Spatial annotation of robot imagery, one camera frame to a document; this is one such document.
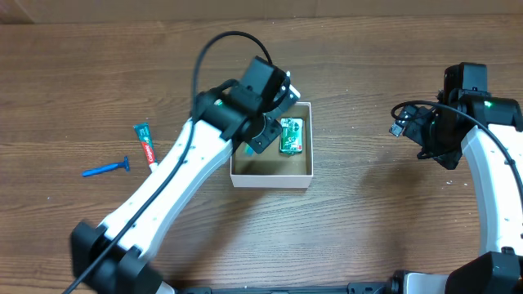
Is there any green white soap bar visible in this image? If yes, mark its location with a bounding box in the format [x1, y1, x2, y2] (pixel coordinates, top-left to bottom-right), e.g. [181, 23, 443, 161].
[279, 118, 304, 154]

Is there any red green toothpaste tube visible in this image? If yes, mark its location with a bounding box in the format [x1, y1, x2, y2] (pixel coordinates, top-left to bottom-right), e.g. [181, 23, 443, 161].
[133, 122, 159, 172]

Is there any blue disposable razor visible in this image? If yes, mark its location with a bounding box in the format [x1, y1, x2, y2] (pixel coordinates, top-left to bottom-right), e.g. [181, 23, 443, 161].
[82, 156, 130, 177]

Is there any green white toothbrush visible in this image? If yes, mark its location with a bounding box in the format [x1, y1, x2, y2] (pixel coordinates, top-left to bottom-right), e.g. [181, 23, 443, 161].
[244, 145, 254, 156]

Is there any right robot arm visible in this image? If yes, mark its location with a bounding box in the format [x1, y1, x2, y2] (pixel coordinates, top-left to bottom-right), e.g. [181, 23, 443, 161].
[383, 62, 522, 293]

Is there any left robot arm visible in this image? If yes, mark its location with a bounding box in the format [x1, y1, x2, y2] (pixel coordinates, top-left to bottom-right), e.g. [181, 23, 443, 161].
[66, 56, 300, 294]

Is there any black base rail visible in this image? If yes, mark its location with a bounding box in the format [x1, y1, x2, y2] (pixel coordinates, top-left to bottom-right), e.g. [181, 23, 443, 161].
[175, 282, 388, 294]

